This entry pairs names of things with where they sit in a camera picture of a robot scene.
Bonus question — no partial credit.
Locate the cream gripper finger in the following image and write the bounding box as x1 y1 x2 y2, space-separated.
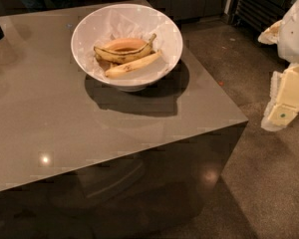
261 64 299 131
258 20 282 45

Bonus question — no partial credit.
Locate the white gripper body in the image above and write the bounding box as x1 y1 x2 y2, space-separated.
277 0 299 63

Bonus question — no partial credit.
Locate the light yellow banana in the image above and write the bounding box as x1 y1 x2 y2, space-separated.
105 50 161 79

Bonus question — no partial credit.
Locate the white bowl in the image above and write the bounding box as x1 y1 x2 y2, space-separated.
71 4 183 92

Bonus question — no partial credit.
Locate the spotted yellow banana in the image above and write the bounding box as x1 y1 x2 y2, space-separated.
94 34 156 64

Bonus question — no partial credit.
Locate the black slatted cabinet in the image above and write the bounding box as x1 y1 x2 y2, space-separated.
228 0 292 32

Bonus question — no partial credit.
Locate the white paper liner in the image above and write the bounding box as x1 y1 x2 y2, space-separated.
87 6 173 83

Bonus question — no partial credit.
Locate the orange fruit piece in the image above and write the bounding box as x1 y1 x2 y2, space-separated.
105 38 147 51

